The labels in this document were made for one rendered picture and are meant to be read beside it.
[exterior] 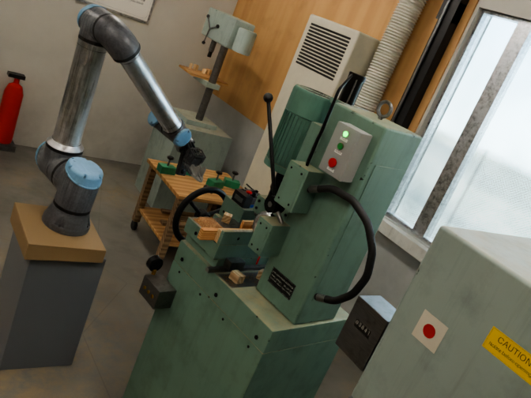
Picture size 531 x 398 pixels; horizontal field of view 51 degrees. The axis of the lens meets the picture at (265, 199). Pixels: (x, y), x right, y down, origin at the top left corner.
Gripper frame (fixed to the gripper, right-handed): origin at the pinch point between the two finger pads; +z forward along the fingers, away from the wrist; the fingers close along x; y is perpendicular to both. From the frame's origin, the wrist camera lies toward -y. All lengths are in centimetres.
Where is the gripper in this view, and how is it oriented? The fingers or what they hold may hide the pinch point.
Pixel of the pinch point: (199, 181)
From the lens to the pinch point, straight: 252.2
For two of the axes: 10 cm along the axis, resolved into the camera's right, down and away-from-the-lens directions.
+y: 5.6, -6.6, -5.0
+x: 7.1, 0.6, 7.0
